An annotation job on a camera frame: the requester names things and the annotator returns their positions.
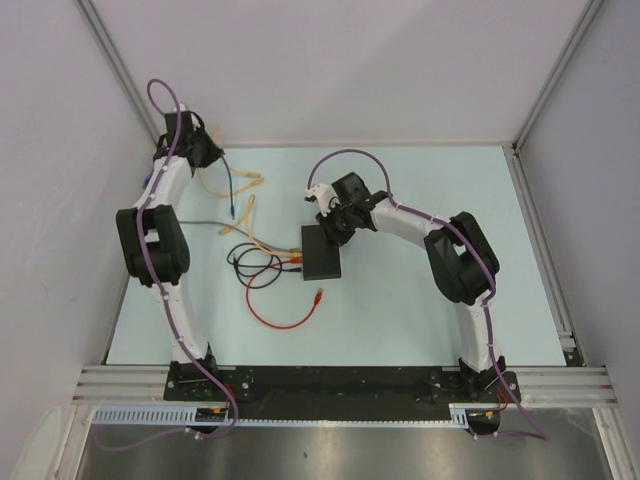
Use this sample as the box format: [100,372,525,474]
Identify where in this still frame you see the blue ethernet cable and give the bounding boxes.
[142,157,239,221]

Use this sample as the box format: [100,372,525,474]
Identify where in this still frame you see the aluminium front frame rail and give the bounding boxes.
[73,365,618,408]

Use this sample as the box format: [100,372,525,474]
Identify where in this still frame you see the black network switch box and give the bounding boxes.
[301,225,342,281]

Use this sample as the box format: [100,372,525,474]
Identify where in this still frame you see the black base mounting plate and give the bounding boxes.
[163,363,521,423]

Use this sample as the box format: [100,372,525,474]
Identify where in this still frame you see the slotted cable duct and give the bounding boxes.
[92,405,468,429]

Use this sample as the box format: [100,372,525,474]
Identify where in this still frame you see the red ethernet cable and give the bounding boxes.
[245,257,325,330]

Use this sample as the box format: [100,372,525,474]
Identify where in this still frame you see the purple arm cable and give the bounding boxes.
[94,78,241,450]
[307,149,550,441]

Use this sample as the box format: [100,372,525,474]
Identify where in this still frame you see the yellow ethernet cable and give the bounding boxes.
[219,193,304,264]
[197,124,265,197]

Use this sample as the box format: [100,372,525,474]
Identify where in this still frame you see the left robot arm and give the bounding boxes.
[116,104,221,400]

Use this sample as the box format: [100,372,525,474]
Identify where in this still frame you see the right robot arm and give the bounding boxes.
[305,172,505,401]

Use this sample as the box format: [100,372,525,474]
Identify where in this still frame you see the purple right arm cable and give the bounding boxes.
[307,149,550,441]

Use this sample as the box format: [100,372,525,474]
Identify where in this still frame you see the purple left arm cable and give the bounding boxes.
[94,78,241,450]

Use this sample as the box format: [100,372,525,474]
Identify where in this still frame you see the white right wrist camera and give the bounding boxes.
[304,184,341,217]

